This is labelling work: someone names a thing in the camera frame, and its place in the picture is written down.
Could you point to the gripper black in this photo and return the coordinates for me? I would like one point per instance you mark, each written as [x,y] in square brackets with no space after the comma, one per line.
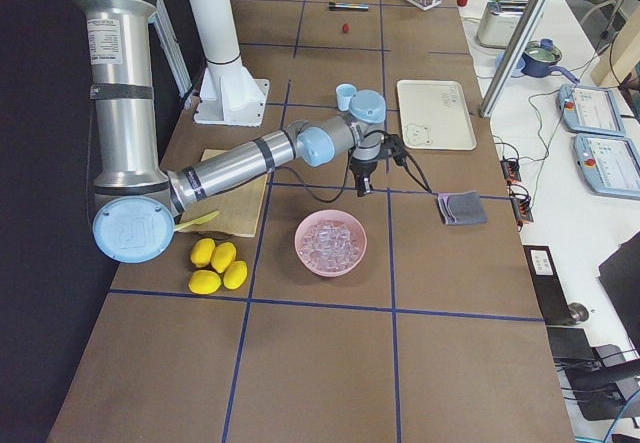
[362,169]

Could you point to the steel muddler black tip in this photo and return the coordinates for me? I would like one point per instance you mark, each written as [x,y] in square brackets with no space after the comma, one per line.
[344,6]

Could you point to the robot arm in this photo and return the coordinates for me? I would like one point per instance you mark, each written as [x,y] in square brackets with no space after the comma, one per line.
[136,201]

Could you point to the clear ice cubes pile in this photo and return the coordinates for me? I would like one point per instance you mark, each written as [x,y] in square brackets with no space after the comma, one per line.
[329,246]

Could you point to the light blue plastic cup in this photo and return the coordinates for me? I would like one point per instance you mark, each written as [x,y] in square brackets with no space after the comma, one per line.
[344,93]

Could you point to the pink bowl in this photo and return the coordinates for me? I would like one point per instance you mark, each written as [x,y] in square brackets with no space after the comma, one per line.
[334,215]

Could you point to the cream bear tray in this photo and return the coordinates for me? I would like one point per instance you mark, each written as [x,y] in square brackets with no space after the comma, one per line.
[434,115]

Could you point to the folded grey cloth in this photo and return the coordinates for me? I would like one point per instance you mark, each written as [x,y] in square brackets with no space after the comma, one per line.
[461,209]

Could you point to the wooden cutting board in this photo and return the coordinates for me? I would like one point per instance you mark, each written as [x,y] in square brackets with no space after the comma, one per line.
[238,211]

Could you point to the lemon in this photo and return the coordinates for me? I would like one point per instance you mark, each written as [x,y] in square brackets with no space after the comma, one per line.
[223,256]
[202,251]
[235,275]
[204,282]

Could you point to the yellow plastic knife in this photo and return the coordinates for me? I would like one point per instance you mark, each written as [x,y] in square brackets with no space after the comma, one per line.
[197,221]

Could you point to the white toaster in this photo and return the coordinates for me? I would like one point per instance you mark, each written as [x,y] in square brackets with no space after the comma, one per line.
[498,22]

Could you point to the blue saucepan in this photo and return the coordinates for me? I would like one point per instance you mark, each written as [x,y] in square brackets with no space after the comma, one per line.
[542,58]

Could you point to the upper teach pendant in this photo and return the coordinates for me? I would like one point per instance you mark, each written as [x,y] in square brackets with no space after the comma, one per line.
[587,109]

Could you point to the teach pendant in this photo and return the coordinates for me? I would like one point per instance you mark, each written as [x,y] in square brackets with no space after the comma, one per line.
[609,165]
[587,109]

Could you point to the lower teach pendant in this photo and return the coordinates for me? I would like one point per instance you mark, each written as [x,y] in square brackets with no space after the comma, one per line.
[609,165]

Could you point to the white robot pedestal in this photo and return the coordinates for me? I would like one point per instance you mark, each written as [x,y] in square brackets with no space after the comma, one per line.
[229,94]

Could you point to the aluminium frame post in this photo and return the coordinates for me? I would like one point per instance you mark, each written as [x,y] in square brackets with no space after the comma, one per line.
[514,50]

